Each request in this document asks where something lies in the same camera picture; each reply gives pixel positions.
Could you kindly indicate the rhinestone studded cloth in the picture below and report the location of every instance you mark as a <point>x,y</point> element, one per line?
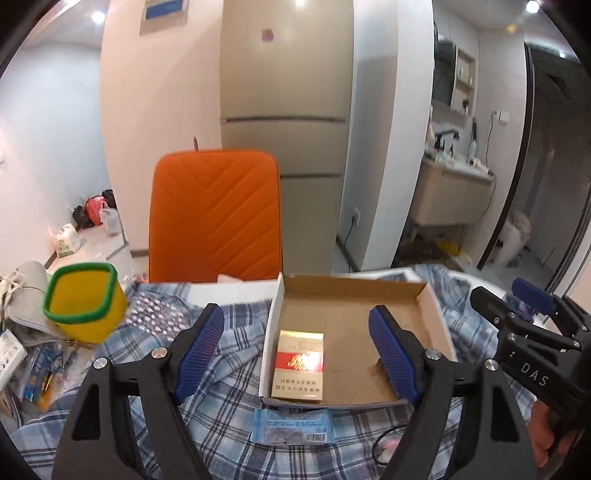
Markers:
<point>152,309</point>

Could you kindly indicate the blue tissue packet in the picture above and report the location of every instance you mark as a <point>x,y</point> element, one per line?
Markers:
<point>291,425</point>

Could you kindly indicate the beige refrigerator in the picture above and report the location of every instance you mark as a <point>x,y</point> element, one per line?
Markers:
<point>286,92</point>

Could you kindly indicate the wall niche shelf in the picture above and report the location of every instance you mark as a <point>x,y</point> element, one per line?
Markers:
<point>464,81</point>

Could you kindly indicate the white bin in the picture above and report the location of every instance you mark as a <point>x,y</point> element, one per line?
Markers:
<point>510,240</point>

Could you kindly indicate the mirror cabinet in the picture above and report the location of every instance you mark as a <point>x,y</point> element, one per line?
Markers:
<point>444,74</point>

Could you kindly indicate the person's right hand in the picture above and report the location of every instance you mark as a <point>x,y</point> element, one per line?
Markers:
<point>542,429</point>

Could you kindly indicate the blue printed packets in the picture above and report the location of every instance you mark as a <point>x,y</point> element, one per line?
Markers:
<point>44,376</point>

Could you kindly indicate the cardboard box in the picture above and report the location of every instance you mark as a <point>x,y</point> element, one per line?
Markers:
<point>346,327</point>

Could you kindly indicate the black plastic bag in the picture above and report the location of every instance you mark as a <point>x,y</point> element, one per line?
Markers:
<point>79,217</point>

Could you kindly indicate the red plastic bag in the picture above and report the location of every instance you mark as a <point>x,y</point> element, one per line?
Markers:
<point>94,210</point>

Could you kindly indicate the grey cloth bag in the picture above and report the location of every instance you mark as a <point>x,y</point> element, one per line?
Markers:
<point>27,295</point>

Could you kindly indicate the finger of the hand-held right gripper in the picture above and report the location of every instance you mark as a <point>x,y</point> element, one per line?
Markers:
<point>498,309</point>
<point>533,296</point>

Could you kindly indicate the yellow container with green rim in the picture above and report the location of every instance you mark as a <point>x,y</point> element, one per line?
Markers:
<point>87,318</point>

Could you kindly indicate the black faucet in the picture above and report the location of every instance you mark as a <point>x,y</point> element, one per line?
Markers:
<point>444,138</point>

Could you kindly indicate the orange chair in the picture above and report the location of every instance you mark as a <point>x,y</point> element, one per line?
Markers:
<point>217,217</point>

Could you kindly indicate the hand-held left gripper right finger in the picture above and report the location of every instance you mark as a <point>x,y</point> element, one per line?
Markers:
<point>392,355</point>

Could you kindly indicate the pink fridge magnet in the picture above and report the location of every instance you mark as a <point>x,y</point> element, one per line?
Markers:
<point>267,35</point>

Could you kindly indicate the ceiling spotlight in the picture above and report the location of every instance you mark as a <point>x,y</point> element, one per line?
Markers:
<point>98,17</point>
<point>532,6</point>

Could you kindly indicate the framed wall panel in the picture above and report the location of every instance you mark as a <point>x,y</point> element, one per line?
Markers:
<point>164,16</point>

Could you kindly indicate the white plastic bag green print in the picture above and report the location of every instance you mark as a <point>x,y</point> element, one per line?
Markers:
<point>64,242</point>

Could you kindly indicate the small pink object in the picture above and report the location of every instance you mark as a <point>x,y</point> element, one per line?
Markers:
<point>391,450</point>

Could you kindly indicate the beige vanity cabinet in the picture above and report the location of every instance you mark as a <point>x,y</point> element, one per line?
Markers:
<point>450,198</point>

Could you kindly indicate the white box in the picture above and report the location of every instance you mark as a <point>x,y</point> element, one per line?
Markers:
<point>10,357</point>

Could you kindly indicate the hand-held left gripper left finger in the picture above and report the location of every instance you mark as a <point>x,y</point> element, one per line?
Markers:
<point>203,350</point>

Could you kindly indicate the patterned floor mat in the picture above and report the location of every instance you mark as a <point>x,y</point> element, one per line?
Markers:
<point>429,251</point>

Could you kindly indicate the dark framed glass door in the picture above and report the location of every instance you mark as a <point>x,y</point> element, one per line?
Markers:
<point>554,161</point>

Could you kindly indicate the blue plaid shirt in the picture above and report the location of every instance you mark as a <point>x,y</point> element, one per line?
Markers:
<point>231,369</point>

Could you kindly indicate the red and gold cigarette pack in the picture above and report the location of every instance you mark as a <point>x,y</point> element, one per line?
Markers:
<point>299,364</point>

